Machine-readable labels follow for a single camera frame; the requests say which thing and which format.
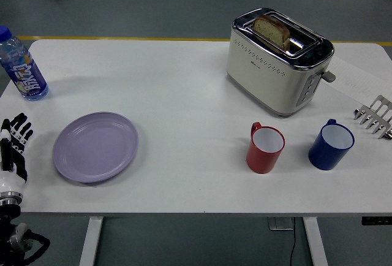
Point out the lilac round plate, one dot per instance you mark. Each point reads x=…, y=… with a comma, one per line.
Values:
x=95, y=146

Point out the blue labelled drink bottle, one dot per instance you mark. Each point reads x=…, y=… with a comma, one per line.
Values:
x=23, y=66

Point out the grey floor socket plate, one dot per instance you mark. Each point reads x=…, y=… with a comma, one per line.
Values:
x=281, y=223

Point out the blue mug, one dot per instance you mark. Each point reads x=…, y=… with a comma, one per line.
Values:
x=330, y=149

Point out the red mug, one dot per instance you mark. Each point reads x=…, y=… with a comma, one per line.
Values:
x=265, y=151

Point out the silver metal rack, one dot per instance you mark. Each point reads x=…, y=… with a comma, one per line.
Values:
x=375, y=117

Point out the cream and chrome toaster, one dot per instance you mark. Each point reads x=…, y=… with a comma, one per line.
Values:
x=275, y=73

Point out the brown bread slice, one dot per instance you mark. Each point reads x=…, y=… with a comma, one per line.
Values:
x=271, y=30

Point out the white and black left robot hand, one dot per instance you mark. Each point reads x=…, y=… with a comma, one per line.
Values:
x=15, y=158

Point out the white paper sheet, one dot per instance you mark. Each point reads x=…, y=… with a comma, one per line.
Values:
x=358, y=79

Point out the white table leg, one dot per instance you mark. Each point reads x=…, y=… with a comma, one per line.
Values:
x=91, y=241
x=315, y=241

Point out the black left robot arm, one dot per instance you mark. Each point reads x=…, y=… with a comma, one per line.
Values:
x=15, y=235

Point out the black table control panel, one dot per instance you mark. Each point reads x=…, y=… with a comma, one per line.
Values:
x=376, y=220

